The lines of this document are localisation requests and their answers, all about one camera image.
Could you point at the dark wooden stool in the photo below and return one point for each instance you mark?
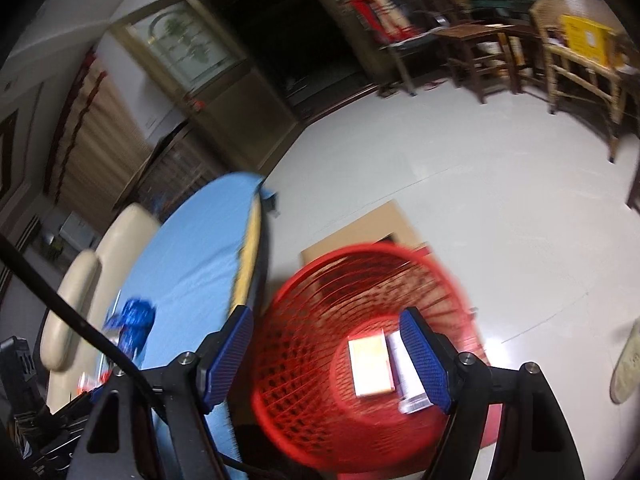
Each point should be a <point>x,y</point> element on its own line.
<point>472,40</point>

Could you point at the round table with yellow edge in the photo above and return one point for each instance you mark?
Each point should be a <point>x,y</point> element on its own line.
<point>252,245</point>

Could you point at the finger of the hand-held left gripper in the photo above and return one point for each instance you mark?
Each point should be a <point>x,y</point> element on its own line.
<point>75,407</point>

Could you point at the flat cardboard sheet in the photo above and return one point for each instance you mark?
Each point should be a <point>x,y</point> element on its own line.
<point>360,227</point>

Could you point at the brown pleated curtain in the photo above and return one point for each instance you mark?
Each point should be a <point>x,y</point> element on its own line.
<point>90,135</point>

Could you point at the red plastic mesh basket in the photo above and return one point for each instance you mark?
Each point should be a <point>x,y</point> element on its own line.
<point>305,340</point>

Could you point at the blue tablecloth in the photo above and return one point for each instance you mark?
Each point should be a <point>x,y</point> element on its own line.
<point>190,260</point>

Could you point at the white appliance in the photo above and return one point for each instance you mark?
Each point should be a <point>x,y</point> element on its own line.
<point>77,230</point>

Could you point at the yellow and white box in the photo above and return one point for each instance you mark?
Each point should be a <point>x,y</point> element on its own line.
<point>371,365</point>

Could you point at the blue plastic bag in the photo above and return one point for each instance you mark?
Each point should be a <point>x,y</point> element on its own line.
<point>132,322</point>

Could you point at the red cloth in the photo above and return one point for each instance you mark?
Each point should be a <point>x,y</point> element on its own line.
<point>372,15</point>

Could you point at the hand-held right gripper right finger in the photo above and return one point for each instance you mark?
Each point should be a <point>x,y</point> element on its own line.
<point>425,360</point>

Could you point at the cream padded chair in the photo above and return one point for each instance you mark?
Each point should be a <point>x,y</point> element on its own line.
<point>127,227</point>
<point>70,305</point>

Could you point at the green desk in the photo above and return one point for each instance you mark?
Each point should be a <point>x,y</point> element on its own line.
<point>505,2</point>

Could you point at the red sandal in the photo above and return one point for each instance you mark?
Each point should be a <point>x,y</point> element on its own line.
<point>434,85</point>

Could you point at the wicker armchair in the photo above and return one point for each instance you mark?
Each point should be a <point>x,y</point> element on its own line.
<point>565,65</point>

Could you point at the yellow cardboard box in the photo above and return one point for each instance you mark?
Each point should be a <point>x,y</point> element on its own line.
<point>587,40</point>

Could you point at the dark sandal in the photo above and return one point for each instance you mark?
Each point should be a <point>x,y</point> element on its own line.
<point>389,91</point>

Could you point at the red door tassel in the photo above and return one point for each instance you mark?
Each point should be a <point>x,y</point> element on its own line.
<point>197,105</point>

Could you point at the metal frame chair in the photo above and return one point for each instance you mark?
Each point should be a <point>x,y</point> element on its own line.
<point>405,55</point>

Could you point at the door with frosted glass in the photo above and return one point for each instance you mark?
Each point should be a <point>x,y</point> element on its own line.
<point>195,55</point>

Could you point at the pale slipper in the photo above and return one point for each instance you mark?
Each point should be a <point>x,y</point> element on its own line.
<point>627,370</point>

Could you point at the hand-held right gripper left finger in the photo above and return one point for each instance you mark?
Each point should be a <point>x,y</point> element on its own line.
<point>230,355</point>

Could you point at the dark wooden slatted rack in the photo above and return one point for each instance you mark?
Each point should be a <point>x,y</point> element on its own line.
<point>175,170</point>

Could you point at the white printed box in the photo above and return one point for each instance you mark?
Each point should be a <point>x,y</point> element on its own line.
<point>405,385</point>

